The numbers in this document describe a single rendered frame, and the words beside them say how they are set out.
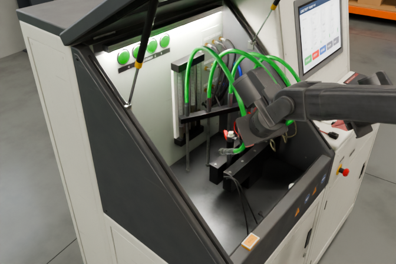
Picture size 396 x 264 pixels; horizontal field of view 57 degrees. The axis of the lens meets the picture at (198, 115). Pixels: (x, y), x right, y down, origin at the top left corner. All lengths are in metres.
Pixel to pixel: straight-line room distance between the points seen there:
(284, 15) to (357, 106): 0.90
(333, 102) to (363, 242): 1.96
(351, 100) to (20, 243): 2.24
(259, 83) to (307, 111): 0.11
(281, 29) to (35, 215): 1.96
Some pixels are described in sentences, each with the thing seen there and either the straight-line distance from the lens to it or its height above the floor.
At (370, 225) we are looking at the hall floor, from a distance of 2.65.
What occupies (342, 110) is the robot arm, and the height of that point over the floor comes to 1.52.
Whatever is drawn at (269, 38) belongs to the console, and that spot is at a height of 1.33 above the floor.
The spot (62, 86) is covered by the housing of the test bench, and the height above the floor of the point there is 1.29.
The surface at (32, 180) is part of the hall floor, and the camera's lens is 2.97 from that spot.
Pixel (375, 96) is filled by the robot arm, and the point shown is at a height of 1.56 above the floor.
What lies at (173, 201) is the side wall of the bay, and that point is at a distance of 1.02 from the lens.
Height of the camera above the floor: 1.83
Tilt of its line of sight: 32 degrees down
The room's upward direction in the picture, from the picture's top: straight up
